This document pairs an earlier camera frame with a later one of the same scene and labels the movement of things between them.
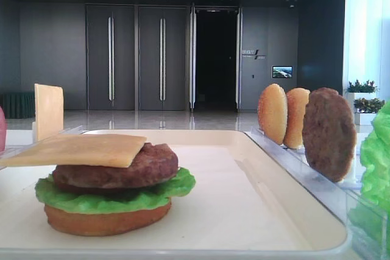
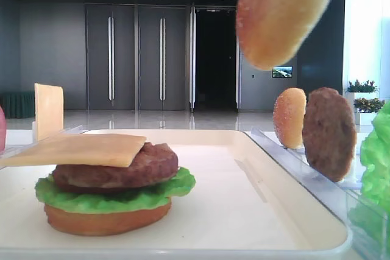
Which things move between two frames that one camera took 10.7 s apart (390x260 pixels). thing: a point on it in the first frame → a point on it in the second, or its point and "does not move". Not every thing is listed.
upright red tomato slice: [2, 131] does not move
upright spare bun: [297, 100] does not move
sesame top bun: [272, 113] → [277, 7]
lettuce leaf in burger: [52, 195] does not move
